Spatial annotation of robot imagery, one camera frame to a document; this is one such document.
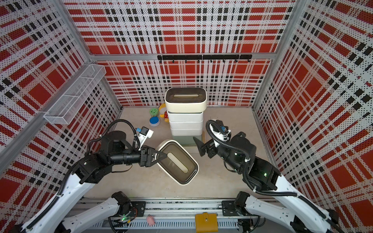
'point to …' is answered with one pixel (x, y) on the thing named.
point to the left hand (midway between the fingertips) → (164, 155)
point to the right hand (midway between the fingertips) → (207, 131)
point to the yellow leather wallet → (206, 223)
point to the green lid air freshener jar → (154, 112)
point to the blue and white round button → (154, 121)
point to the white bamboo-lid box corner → (186, 123)
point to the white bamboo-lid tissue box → (186, 130)
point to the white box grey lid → (183, 117)
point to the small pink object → (150, 220)
